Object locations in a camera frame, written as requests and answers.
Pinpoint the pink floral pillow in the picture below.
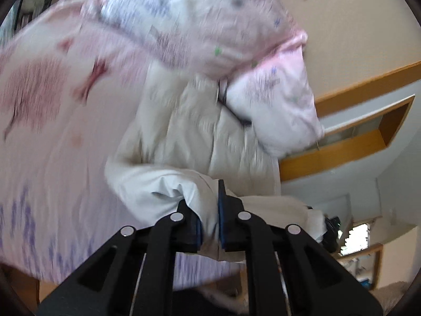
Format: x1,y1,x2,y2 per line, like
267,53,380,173
219,30,325,158
82,0,308,78

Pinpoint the cream puffer jacket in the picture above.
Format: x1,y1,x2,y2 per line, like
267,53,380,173
105,62,326,262

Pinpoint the pink floral pillow right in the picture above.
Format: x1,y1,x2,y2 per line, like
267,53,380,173
82,0,308,78

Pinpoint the pink floral pillow left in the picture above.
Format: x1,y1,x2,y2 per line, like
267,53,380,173
219,30,325,158

